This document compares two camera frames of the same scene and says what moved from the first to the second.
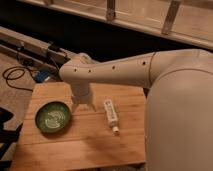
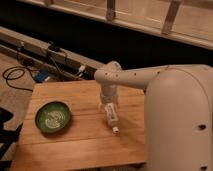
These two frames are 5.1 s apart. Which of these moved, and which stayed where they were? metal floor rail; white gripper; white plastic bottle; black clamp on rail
Moved: white gripper
Stayed: white plastic bottle; metal floor rail; black clamp on rail
